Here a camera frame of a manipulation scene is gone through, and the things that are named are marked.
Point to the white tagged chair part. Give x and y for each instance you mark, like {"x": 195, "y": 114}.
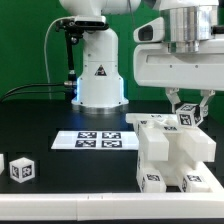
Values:
{"x": 193, "y": 141}

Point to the paper sheet with tags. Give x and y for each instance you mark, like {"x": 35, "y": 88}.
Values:
{"x": 95, "y": 140}

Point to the small white tagged cube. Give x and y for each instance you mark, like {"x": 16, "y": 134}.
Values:
{"x": 188, "y": 115}

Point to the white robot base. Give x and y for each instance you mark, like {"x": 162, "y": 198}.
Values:
{"x": 100, "y": 88}

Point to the white part at left edge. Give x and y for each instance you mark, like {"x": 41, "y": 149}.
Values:
{"x": 1, "y": 163}

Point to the white L-shaped fence frame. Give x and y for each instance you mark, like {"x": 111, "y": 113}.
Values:
{"x": 116, "y": 206}

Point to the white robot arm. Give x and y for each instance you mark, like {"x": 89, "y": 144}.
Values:
{"x": 181, "y": 49}

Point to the white chair seat part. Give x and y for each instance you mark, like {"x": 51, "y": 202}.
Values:
{"x": 170, "y": 171}

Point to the white tagged cube left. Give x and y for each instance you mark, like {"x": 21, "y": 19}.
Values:
{"x": 22, "y": 169}

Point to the long white chair back part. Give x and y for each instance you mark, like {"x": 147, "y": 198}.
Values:
{"x": 152, "y": 141}

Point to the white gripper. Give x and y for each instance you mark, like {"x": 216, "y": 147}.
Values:
{"x": 204, "y": 70}

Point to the black camera on stand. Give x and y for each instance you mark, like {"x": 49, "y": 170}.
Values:
{"x": 74, "y": 28}

